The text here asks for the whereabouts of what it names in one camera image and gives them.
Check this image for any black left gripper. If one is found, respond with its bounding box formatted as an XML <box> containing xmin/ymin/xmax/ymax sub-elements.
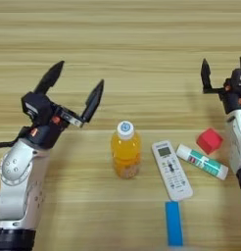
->
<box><xmin>18</xmin><ymin>60</ymin><xmax>106</xmax><ymax>151</ymax></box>

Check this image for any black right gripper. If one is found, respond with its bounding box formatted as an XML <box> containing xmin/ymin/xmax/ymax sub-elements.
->
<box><xmin>200</xmin><ymin>56</ymin><xmax>241</xmax><ymax>116</ymax></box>

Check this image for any orange juice bottle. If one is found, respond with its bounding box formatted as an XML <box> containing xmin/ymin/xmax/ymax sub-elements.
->
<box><xmin>110</xmin><ymin>120</ymin><xmax>142</xmax><ymax>180</ymax></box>

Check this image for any white green glue stick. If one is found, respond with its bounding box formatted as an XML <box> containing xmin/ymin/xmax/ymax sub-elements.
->
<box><xmin>175</xmin><ymin>143</ymin><xmax>230</xmax><ymax>181</ymax></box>

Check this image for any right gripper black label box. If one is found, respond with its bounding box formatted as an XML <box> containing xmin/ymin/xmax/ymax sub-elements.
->
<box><xmin>228</xmin><ymin>67</ymin><xmax>241</xmax><ymax>96</ymax></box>

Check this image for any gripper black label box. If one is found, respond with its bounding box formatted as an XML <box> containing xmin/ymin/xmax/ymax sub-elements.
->
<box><xmin>228</xmin><ymin>67</ymin><xmax>241</xmax><ymax>96</ymax></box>
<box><xmin>21</xmin><ymin>91</ymin><xmax>57</xmax><ymax>127</ymax></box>

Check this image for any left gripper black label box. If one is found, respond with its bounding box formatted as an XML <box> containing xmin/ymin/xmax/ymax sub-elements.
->
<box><xmin>21</xmin><ymin>91</ymin><xmax>57</xmax><ymax>127</ymax></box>

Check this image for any red cube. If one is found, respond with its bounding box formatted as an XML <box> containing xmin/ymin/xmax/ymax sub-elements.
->
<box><xmin>195</xmin><ymin>126</ymin><xmax>224</xmax><ymax>156</ymax></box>

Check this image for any white remote control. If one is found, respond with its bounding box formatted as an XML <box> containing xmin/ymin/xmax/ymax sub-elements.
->
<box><xmin>150</xmin><ymin>139</ymin><xmax>194</xmax><ymax>202</ymax></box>

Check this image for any blue rectangular block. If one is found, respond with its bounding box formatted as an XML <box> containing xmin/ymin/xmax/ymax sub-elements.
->
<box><xmin>164</xmin><ymin>200</ymin><xmax>184</xmax><ymax>247</ymax></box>

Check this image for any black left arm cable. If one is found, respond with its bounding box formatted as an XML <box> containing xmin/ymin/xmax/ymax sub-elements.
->
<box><xmin>0</xmin><ymin>127</ymin><xmax>30</xmax><ymax>151</ymax></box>

